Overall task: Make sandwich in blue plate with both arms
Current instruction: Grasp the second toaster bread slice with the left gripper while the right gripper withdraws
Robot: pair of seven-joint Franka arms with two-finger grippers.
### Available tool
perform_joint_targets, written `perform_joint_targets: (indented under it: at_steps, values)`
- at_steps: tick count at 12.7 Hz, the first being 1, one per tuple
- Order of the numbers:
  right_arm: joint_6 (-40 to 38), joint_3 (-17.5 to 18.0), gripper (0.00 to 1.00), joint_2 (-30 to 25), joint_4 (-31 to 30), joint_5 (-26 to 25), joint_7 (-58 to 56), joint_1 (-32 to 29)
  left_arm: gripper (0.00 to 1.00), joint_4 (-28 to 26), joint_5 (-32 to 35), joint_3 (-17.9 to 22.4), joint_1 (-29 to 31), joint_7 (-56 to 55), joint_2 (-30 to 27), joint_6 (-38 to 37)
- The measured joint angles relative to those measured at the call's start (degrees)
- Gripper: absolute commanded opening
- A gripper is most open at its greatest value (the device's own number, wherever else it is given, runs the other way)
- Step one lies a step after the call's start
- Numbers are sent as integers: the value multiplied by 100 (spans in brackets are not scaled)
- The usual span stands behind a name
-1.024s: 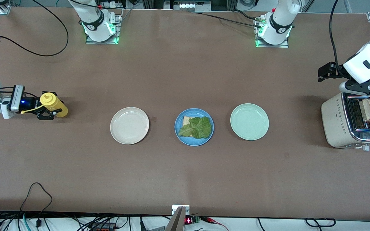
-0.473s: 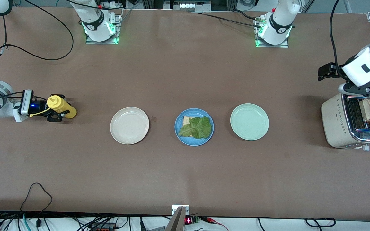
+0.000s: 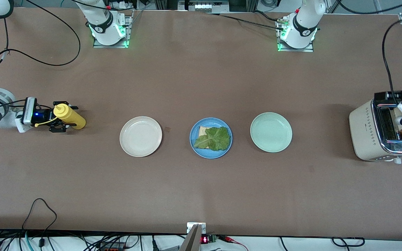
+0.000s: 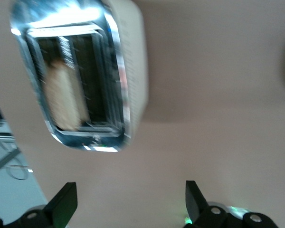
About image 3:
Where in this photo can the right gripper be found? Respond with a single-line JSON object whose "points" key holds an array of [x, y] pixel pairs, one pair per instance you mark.
{"points": [[48, 115]]}

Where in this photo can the yellow mustard squeeze bottle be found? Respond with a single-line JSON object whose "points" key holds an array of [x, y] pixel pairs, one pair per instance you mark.
{"points": [[73, 118]]}

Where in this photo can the green lettuce leaf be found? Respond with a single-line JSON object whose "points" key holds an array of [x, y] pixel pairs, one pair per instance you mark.
{"points": [[216, 139]]}

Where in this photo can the beige plate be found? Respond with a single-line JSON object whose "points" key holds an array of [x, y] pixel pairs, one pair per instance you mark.
{"points": [[140, 136]]}

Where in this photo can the pale green plate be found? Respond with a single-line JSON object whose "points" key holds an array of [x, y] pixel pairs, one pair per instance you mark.
{"points": [[270, 132]]}

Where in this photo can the blue plate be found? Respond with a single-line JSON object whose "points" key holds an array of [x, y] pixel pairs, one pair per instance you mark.
{"points": [[210, 155]]}

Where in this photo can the cream and chrome toaster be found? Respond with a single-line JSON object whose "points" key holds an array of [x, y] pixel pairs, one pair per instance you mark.
{"points": [[365, 132]]}

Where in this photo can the lit power unit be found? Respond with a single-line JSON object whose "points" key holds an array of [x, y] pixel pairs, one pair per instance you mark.
{"points": [[204, 6]]}

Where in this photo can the red LED display module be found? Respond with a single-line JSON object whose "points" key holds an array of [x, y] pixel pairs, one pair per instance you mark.
{"points": [[205, 240]]}

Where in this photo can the red clip lead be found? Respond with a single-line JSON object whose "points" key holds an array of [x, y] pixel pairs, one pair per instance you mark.
{"points": [[227, 238]]}

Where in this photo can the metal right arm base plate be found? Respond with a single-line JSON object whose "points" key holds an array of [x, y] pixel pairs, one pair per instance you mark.
{"points": [[110, 46]]}

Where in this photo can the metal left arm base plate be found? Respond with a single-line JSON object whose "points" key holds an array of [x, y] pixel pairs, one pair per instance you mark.
{"points": [[295, 50]]}

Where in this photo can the white metal clamp bracket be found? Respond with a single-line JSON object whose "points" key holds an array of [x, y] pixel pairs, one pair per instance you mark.
{"points": [[190, 227]]}

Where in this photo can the grey metal camera pole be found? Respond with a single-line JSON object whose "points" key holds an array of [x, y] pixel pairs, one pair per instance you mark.
{"points": [[192, 242]]}

